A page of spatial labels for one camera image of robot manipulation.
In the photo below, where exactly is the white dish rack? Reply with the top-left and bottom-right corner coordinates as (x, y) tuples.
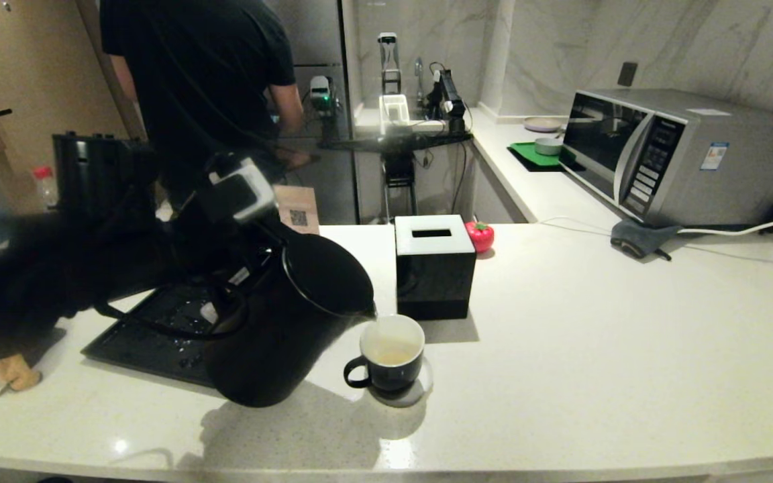
(378, 95), (412, 137)

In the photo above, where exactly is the black mug white inside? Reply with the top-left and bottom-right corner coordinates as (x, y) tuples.
(344, 315), (425, 394)

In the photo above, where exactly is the brown QR code sign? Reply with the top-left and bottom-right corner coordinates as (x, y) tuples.
(272, 184), (321, 235)

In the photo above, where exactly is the red tomato-shaped timer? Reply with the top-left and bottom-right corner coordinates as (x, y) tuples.
(465, 220), (495, 254)

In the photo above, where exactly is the black tissue box white lid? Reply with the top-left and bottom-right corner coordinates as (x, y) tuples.
(395, 215), (476, 321)

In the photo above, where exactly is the grey oven mitt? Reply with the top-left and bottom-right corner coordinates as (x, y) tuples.
(610, 219), (683, 262)

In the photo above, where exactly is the person in black shirt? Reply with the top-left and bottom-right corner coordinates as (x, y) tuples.
(99, 0), (307, 202)

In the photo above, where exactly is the green tray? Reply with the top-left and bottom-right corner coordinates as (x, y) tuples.
(507, 142), (578, 173)

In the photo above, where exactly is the black electric kettle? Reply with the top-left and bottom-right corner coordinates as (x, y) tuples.
(202, 233), (378, 409)

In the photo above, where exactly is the black serving tray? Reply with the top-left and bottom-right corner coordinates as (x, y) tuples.
(81, 282), (253, 390)

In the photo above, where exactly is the chrome metal stand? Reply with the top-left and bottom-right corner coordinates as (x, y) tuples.
(378, 32), (402, 95)

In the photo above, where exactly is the grey device with green light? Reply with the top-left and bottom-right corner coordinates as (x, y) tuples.
(306, 75), (344, 143)

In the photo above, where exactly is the black stool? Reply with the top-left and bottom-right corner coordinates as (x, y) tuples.
(383, 154), (419, 222)

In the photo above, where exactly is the silver microwave oven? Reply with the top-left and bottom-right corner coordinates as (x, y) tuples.
(559, 89), (773, 227)

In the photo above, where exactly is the plastic bottle red cap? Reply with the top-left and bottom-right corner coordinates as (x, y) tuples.
(32, 166), (59, 211)

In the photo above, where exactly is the grey steel refrigerator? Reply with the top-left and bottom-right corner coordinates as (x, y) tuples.
(272, 0), (360, 225)

